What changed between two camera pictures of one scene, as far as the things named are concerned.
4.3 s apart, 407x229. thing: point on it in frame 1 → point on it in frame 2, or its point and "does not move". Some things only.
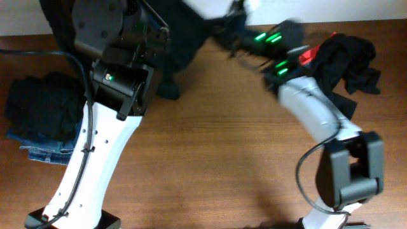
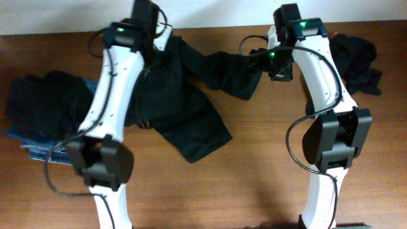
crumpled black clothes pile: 343,58 does not move
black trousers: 189,33 → 170,97
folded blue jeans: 48,151 does not move
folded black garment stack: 49,105 does not move
